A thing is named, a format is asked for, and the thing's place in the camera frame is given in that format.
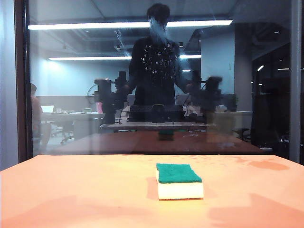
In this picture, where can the green and yellow sponge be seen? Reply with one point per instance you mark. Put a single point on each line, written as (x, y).
(178, 183)

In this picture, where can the large glass window pane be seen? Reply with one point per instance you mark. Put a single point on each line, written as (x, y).
(95, 76)

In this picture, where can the dark brown window frame post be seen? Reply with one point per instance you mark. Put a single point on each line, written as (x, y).
(21, 83)

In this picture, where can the grey window frame post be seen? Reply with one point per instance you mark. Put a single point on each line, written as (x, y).
(297, 83)

